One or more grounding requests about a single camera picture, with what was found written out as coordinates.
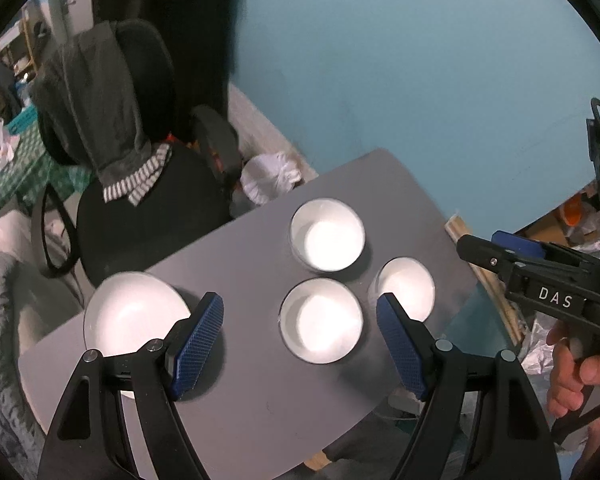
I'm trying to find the gray plastic sheet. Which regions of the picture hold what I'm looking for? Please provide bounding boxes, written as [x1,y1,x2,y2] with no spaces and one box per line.
[522,305,563,376]

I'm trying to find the white cup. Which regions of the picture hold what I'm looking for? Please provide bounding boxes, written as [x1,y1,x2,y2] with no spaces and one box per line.
[278,278,365,365]
[289,198,367,274]
[368,257,437,324]

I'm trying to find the cardboard box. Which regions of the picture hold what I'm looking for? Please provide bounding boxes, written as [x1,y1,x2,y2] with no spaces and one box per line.
[525,185,600,251]

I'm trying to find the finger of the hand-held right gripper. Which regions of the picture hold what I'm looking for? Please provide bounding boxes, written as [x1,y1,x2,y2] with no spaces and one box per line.
[456,234,518,286]
[491,230,546,258]

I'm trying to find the person's gray pants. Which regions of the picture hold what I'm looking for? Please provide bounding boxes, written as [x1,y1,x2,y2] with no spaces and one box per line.
[325,407,421,480]

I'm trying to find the gray hoodie with striped cuffs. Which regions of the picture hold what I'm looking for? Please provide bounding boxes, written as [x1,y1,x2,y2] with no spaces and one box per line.
[30,22,173,206]

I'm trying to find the gray quilted blanket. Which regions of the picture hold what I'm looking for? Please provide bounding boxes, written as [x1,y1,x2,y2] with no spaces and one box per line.
[0,250,86,480]

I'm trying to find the small white plate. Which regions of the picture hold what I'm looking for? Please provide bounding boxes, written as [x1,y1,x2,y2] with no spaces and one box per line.
[96,280,183,361]

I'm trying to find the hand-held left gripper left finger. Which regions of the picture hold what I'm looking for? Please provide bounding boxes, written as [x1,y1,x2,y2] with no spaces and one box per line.
[37,291,225,480]

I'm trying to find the large white plate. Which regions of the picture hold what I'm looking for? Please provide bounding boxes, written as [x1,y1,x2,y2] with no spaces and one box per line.
[83,271,193,401]

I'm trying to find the white crumpled floor bag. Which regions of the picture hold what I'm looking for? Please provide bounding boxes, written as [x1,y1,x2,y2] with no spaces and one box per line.
[240,151,303,206]

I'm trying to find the white bed sheet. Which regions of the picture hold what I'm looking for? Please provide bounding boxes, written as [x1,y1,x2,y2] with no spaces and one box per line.
[0,210,81,311]

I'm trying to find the person's right hand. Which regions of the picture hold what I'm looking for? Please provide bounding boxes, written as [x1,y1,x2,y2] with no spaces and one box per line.
[547,320,600,418]

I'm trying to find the wooden board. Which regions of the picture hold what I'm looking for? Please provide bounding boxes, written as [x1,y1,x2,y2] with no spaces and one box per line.
[445,215,526,346]

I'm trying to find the black office chair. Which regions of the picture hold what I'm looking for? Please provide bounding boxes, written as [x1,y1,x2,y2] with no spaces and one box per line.
[30,19,243,286]

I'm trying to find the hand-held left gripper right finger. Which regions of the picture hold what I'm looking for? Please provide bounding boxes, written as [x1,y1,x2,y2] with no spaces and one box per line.
[376,293,556,480]

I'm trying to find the green checked tablecloth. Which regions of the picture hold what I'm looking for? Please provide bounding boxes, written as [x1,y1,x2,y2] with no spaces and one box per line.
[0,110,91,231]

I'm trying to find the orange pot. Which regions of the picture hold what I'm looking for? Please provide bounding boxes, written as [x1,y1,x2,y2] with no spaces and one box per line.
[562,195,583,226]

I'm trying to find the black hanging coats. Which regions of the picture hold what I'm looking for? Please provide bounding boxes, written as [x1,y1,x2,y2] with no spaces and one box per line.
[92,0,251,126]

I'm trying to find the white plastic bag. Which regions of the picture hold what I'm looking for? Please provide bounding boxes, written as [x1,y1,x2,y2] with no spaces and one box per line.
[0,117,21,171]

